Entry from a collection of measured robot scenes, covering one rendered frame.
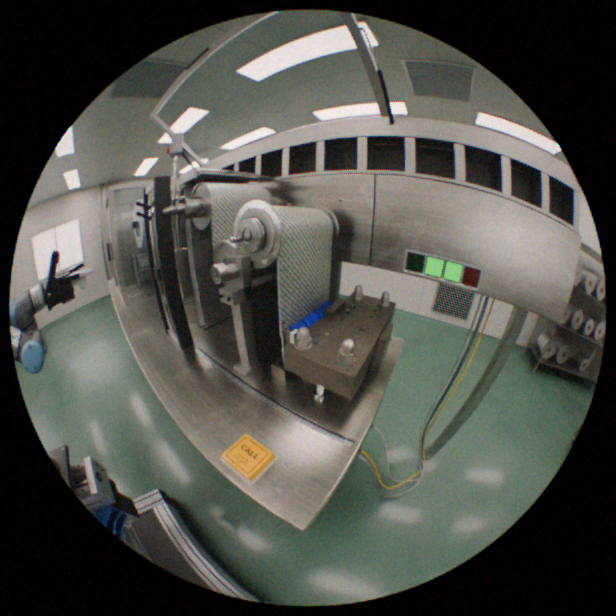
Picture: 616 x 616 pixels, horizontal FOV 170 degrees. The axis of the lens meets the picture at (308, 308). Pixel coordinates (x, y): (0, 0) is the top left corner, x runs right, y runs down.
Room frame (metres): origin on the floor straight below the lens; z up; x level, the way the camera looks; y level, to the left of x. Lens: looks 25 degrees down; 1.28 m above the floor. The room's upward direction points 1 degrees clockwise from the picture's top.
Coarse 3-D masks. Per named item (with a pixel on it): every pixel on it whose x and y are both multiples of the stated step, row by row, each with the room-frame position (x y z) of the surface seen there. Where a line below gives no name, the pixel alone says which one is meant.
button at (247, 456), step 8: (240, 440) 0.17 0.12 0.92; (248, 440) 0.18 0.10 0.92; (232, 448) 0.15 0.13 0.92; (240, 448) 0.16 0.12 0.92; (248, 448) 0.16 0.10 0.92; (256, 448) 0.16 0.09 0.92; (264, 448) 0.16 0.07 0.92; (224, 456) 0.13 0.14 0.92; (232, 456) 0.14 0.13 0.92; (240, 456) 0.14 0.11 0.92; (248, 456) 0.14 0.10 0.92; (256, 456) 0.14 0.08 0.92; (264, 456) 0.15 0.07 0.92; (272, 456) 0.15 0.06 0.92; (232, 464) 0.12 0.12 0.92; (240, 464) 0.12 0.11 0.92; (248, 464) 0.12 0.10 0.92; (256, 464) 0.13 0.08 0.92; (264, 464) 0.13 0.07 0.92; (240, 472) 0.11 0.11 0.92; (248, 472) 0.11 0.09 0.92; (256, 472) 0.11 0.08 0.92
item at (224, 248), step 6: (222, 240) 0.49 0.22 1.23; (228, 240) 0.49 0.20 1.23; (216, 246) 0.51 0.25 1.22; (222, 246) 0.50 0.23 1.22; (228, 246) 0.49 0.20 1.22; (234, 246) 0.47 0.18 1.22; (216, 252) 0.51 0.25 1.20; (222, 252) 0.50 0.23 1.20; (228, 252) 0.49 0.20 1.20; (234, 252) 0.46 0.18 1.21; (216, 258) 0.52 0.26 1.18; (222, 258) 0.50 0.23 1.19; (228, 282) 0.48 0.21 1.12
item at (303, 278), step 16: (288, 256) 0.42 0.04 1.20; (304, 256) 0.47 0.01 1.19; (320, 256) 0.54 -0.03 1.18; (288, 272) 0.42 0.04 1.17; (304, 272) 0.47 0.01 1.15; (320, 272) 0.54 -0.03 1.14; (288, 288) 0.42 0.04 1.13; (304, 288) 0.47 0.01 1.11; (320, 288) 0.54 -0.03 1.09; (288, 304) 0.42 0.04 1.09; (304, 304) 0.48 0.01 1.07; (320, 304) 0.55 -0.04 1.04; (288, 320) 0.42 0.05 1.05
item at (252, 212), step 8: (256, 208) 0.41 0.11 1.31; (248, 216) 0.43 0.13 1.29; (256, 216) 0.41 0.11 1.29; (264, 216) 0.40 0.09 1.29; (264, 224) 0.40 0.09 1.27; (272, 224) 0.39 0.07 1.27; (272, 232) 0.39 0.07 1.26; (272, 240) 0.39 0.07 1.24; (240, 248) 0.44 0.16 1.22; (264, 248) 0.40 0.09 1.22; (256, 256) 0.42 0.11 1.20; (264, 256) 0.40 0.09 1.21
